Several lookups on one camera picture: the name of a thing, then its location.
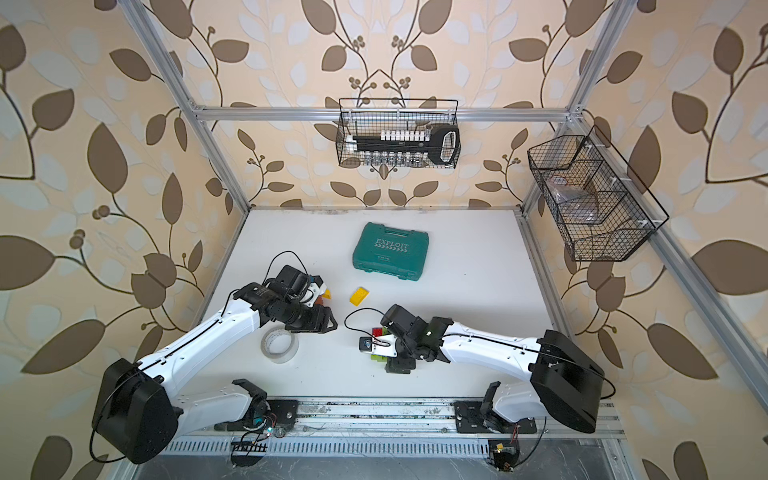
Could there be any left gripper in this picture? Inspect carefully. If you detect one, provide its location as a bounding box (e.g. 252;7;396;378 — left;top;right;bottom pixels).
281;298;341;333

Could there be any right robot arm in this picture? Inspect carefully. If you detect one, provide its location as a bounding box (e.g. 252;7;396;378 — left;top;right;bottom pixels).
359;305;606;434

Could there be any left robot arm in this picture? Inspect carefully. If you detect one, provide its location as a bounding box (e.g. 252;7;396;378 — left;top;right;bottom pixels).
91;265;338;464

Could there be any clear tape roll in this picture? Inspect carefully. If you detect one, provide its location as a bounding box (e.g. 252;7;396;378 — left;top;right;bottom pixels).
260;327;299;364

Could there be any green tool case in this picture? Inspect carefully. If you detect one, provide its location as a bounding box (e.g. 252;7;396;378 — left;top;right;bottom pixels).
352;222;429;281

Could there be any clear plastic bag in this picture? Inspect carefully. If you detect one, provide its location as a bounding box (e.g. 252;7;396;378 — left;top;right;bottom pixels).
547;176;599;224

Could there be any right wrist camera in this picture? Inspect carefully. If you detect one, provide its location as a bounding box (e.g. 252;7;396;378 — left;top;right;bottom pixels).
358;335;398;358

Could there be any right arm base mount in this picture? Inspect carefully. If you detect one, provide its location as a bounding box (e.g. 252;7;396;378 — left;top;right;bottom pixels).
452;401;538;435

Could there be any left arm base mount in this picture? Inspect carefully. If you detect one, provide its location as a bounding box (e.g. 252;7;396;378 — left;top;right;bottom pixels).
214;399;299;437

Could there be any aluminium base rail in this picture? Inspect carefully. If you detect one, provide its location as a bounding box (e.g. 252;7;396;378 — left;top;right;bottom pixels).
176;397;626;439

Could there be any black socket set rail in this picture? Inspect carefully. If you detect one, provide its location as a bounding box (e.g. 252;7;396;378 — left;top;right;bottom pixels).
344;124;461;166

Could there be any back wire basket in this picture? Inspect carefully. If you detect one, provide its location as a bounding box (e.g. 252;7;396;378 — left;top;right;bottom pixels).
335;97;461;169

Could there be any wire basket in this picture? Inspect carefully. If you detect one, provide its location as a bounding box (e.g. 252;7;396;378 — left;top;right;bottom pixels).
527;126;670;262
335;97;461;169

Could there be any right wire basket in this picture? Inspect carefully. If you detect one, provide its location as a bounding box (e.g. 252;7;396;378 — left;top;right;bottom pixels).
527;126;670;262

